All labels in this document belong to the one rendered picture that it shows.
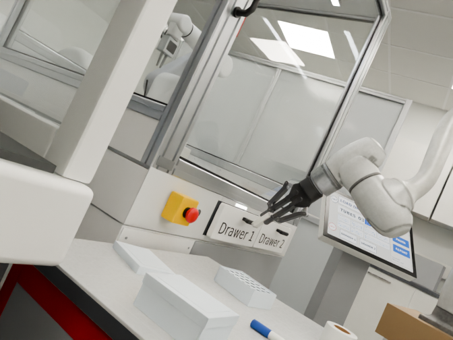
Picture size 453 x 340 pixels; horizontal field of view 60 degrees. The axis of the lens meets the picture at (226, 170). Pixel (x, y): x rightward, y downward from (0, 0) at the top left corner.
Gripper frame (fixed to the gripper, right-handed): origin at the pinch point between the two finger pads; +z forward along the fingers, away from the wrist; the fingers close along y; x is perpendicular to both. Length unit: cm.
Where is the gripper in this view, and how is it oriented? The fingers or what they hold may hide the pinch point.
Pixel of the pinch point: (262, 220)
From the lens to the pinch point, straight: 125.9
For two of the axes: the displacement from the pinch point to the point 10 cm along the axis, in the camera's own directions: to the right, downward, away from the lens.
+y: -3.9, -7.9, 4.7
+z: -7.8, 5.5, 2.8
